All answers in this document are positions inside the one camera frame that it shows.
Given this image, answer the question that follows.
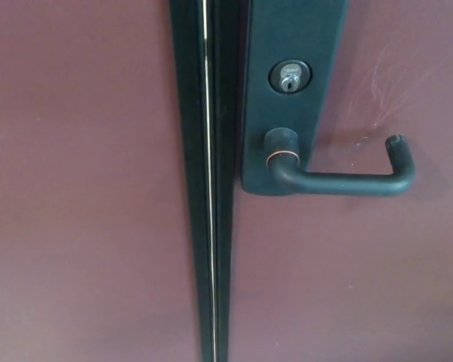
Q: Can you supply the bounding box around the black lever door handle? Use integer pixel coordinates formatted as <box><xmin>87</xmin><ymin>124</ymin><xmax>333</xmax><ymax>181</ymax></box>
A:
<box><xmin>263</xmin><ymin>127</ymin><xmax>417</xmax><ymax>198</ymax></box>

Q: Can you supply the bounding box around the black door edge strip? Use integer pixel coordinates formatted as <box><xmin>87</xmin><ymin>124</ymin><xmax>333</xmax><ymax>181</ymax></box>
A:
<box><xmin>206</xmin><ymin>0</ymin><xmax>253</xmax><ymax>362</ymax></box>
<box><xmin>168</xmin><ymin>0</ymin><xmax>213</xmax><ymax>362</ymax></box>

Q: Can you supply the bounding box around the silver lock cylinder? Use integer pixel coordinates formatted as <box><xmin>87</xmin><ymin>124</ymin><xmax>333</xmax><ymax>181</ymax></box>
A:
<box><xmin>267</xmin><ymin>60</ymin><xmax>313</xmax><ymax>97</ymax></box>

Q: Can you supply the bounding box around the maroon door leaf without handle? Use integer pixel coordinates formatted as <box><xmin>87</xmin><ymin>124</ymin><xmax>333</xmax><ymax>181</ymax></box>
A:
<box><xmin>0</xmin><ymin>0</ymin><xmax>201</xmax><ymax>362</ymax></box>

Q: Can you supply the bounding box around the maroon door leaf with handle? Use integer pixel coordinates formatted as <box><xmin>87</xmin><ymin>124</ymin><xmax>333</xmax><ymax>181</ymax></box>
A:
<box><xmin>222</xmin><ymin>0</ymin><xmax>453</xmax><ymax>362</ymax></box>

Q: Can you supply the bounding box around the black door handle backplate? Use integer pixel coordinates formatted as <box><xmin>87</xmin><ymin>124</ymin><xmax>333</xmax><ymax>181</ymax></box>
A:
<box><xmin>239</xmin><ymin>0</ymin><xmax>350</xmax><ymax>197</ymax></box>

